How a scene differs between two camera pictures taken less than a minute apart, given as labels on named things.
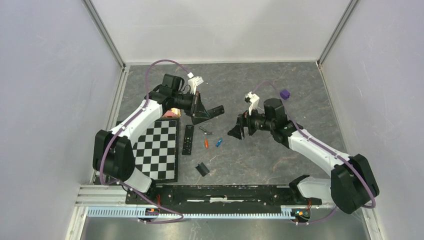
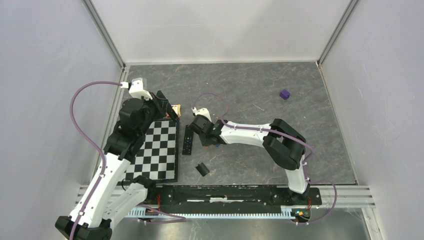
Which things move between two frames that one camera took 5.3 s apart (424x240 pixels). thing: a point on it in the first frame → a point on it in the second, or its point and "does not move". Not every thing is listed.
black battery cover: x=202 y=169 does not move
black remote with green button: x=188 y=140 does not move
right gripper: x=242 y=121 → x=204 y=142
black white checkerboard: x=156 y=150 does not move
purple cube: x=284 y=94 does not move
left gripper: x=200 y=111 → x=160 y=104
